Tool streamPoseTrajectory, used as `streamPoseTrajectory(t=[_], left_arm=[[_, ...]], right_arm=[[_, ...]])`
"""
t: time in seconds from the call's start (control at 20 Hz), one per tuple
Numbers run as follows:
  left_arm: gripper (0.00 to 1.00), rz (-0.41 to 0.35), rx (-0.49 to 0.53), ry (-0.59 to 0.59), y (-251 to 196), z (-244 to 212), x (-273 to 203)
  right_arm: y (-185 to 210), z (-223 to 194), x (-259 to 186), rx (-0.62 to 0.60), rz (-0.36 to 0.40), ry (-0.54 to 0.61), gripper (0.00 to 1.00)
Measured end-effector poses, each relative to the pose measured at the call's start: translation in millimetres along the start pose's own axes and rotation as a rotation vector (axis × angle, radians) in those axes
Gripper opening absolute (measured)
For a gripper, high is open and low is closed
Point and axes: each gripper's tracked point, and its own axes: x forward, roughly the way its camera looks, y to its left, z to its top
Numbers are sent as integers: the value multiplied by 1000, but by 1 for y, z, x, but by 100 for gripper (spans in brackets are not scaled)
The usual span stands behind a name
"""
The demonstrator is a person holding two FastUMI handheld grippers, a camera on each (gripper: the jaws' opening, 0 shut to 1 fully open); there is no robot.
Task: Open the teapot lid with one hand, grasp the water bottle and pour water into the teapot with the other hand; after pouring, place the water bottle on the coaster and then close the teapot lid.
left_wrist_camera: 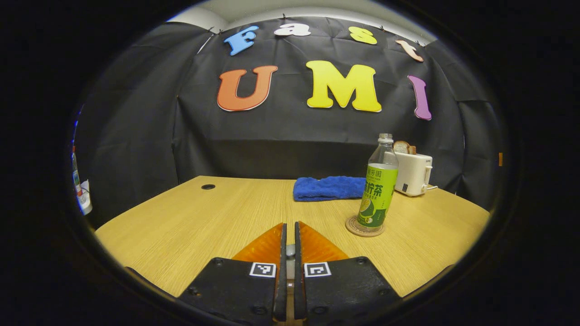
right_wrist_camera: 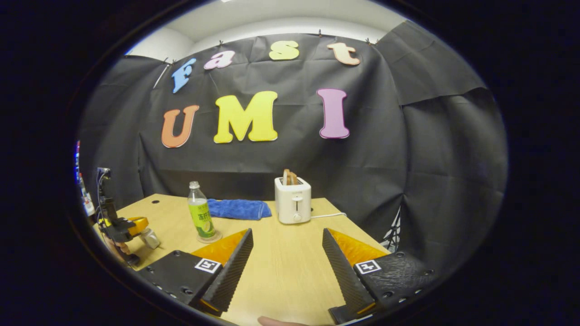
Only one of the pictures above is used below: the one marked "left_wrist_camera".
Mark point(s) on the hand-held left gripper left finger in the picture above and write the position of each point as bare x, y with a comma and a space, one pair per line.
282, 280

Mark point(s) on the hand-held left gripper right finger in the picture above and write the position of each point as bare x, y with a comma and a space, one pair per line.
299, 280

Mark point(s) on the round wooden coaster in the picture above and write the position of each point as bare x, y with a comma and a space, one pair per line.
351, 227

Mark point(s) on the green label water bottle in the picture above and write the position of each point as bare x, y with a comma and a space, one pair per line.
378, 190

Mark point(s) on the red cap plastic bottle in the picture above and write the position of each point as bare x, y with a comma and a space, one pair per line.
77, 176

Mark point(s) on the blue towel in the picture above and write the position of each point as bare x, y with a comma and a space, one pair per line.
326, 188

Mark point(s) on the black backdrop cloth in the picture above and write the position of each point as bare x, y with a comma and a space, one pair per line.
272, 145

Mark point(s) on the white toaster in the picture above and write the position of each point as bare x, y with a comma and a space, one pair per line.
413, 174

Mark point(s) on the bread slice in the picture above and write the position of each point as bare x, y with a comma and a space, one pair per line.
402, 147

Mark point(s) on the white side table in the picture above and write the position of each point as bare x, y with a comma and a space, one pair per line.
86, 201

